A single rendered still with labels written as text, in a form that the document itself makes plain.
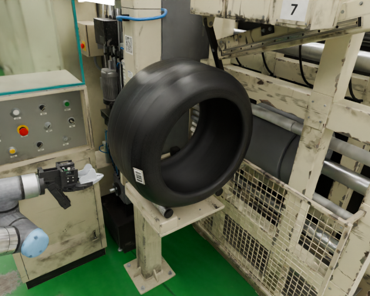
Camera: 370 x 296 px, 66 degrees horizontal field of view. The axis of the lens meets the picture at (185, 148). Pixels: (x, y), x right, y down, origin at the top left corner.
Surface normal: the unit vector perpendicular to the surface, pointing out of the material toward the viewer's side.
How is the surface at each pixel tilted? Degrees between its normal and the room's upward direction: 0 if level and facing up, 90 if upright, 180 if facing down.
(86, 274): 0
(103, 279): 0
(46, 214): 90
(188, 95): 80
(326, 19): 90
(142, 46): 90
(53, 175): 90
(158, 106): 58
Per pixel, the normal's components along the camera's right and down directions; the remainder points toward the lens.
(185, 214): 0.04, -0.88
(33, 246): 0.81, 0.31
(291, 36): -0.82, 0.25
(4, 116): 0.57, 0.41
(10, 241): 0.88, -0.11
